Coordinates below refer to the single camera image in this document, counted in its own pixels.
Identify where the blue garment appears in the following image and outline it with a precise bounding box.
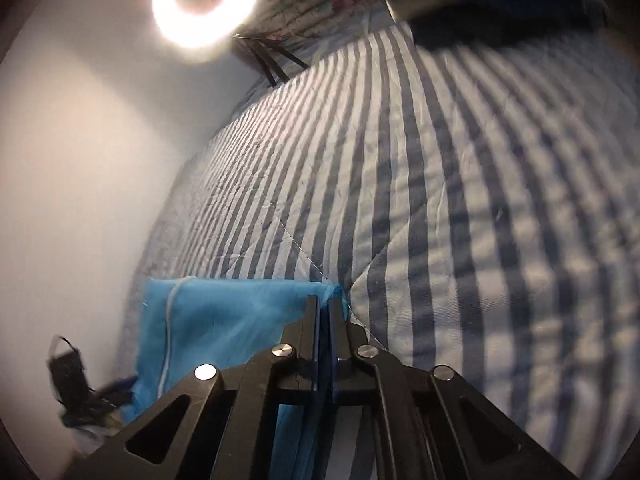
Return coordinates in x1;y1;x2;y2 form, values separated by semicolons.
119;276;352;480

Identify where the white gloved left hand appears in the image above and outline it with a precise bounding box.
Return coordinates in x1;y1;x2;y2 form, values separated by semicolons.
70;413;124;457

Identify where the striped blue white quilt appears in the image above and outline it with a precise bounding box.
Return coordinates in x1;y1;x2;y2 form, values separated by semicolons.
117;26;639;479

